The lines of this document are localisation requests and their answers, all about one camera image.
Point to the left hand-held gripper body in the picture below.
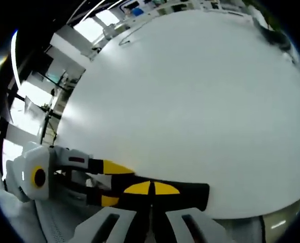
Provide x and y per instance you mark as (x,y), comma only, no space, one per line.
(31,167)

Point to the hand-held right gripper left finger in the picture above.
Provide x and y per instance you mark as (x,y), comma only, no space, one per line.
(114,225)

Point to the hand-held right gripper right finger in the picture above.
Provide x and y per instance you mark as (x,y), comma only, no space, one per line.
(190,227)

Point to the black tripod stand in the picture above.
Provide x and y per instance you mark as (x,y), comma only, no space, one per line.
(48,126)

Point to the person's grey clothing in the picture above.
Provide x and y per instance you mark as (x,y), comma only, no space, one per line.
(25,222)

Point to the long ceiling light strip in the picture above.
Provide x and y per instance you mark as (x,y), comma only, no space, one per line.
(14,60)

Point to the blue water jug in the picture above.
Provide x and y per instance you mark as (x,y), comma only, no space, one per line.
(137,11)

